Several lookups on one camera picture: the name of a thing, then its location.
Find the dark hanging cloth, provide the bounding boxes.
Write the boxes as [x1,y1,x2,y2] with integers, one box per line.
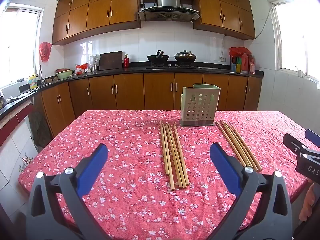
[29,110,52,148]

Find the kitchen window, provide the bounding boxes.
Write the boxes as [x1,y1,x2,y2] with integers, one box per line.
[0,4,44,90]
[267,0,320,83]

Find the black wok with lid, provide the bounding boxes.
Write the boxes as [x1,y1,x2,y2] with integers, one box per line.
[174,50,197,63]

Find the wooden base cabinets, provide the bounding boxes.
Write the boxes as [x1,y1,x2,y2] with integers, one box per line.
[32,72,263,140]

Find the perforated plastic utensil holder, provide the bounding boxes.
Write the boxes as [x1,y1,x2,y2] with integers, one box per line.
[180,83,222,127]

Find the orange kitchen cabinets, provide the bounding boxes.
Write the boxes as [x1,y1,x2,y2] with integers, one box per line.
[0,61,264,120]

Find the bundle of wooden chopsticks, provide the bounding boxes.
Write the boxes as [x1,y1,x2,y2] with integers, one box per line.
[228,121,263,172]

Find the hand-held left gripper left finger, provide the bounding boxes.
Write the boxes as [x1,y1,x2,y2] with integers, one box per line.
[26,143,112,240]

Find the red and white plastic bags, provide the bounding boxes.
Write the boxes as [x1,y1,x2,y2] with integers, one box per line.
[74,63,92,75]

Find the colourful seasoning boxes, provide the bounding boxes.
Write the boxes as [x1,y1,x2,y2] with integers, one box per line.
[231,56,242,73]

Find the hanging red plastic bag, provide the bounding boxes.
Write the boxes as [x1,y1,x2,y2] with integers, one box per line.
[39,42,52,62]

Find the red floral tablecloth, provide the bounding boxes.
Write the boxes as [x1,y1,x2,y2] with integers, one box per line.
[17,109,320,240]

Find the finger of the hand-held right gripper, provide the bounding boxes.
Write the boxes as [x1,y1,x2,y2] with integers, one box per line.
[282,133,310,156]
[304,129,320,143]

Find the person's right hand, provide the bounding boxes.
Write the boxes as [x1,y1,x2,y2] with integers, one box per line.
[299,183,320,222]

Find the clear plastic bag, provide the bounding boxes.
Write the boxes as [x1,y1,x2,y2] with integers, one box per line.
[90,54,101,72]

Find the dark wooden cutting board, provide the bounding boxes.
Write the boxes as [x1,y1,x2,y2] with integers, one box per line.
[99,51,123,71]

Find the tall red sauce bottle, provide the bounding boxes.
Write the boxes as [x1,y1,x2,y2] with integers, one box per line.
[241,54,249,74]

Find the wooden wall cabinets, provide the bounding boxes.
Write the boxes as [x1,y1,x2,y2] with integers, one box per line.
[52,0,256,46]

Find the green basin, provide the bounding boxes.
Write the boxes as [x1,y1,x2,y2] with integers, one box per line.
[56,69,73,80]

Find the bamboo chopstick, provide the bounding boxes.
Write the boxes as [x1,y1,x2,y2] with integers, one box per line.
[225,120,259,173]
[169,122,187,188]
[222,120,255,172]
[162,122,175,191]
[165,122,183,189]
[173,122,190,187]
[215,121,247,167]
[219,120,251,168]
[160,120,169,176]

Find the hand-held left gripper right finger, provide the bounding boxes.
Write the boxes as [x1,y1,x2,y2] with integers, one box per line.
[209,142,293,240]

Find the gas stove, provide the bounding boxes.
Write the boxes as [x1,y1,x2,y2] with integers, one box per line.
[146,64,200,70]

